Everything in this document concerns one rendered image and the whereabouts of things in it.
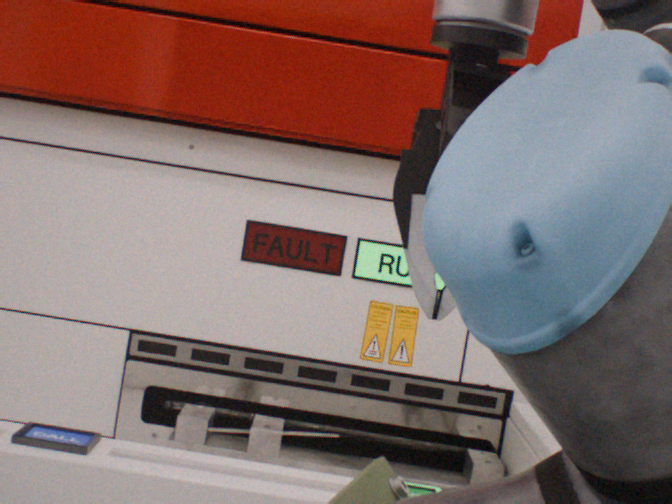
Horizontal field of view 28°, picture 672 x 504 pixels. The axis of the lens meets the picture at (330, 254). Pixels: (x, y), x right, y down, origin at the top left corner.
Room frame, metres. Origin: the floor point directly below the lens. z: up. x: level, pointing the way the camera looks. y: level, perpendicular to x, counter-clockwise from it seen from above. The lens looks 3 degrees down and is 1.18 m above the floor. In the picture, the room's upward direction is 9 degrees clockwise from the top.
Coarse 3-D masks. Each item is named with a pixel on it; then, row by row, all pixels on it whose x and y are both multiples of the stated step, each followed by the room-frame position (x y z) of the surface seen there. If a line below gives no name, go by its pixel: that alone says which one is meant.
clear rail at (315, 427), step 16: (176, 400) 1.56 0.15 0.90; (224, 416) 1.56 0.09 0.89; (240, 416) 1.56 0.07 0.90; (272, 416) 1.56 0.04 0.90; (320, 432) 1.56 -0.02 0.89; (336, 432) 1.56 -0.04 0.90; (352, 432) 1.56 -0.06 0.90; (368, 432) 1.56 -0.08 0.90; (416, 448) 1.56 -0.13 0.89; (432, 448) 1.56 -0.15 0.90; (448, 448) 1.56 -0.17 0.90; (464, 448) 1.56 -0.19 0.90
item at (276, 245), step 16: (256, 240) 1.56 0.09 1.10; (272, 240) 1.56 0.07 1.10; (288, 240) 1.56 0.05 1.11; (304, 240) 1.56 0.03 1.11; (320, 240) 1.56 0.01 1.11; (336, 240) 1.56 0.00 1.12; (256, 256) 1.56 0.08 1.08; (272, 256) 1.56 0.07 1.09; (288, 256) 1.56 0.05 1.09; (304, 256) 1.56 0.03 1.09; (320, 256) 1.56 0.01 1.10; (336, 256) 1.56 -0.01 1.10
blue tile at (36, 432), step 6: (30, 432) 0.99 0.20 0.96; (36, 432) 0.99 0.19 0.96; (42, 432) 0.99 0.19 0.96; (48, 432) 1.00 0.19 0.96; (54, 432) 1.00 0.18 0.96; (60, 432) 1.00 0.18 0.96; (42, 438) 0.97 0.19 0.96; (48, 438) 0.98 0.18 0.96; (54, 438) 0.98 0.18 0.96; (60, 438) 0.98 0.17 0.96; (66, 438) 0.99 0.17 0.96; (72, 438) 0.99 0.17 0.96; (78, 438) 0.99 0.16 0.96; (84, 438) 1.00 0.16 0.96; (90, 438) 1.00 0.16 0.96
